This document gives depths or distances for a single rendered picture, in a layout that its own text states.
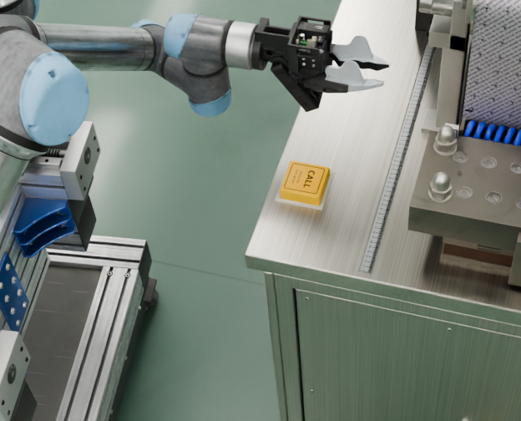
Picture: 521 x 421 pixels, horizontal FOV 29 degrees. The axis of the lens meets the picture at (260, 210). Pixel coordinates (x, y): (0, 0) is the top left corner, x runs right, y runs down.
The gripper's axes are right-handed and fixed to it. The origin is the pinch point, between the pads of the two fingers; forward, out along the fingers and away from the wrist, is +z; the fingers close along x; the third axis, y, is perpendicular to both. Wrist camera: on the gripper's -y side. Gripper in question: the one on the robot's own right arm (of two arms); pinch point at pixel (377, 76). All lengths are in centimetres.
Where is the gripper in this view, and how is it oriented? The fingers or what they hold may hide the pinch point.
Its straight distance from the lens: 166.3
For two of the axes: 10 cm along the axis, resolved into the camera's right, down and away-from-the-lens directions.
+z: 9.5, 1.9, -2.3
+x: 2.9, -7.6, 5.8
